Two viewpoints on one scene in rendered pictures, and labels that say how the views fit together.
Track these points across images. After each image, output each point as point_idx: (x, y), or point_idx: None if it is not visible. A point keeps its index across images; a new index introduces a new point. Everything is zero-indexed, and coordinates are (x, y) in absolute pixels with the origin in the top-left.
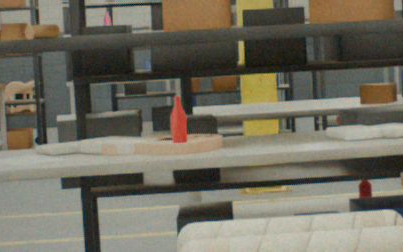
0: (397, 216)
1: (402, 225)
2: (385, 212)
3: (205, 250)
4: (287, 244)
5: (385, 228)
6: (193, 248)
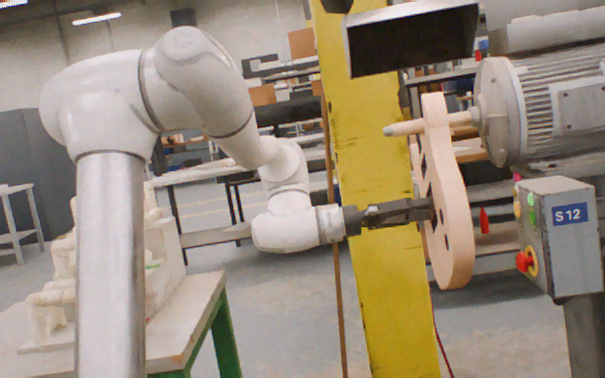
0: (148, 183)
1: (150, 186)
2: (145, 182)
3: (76, 199)
4: None
5: None
6: (73, 199)
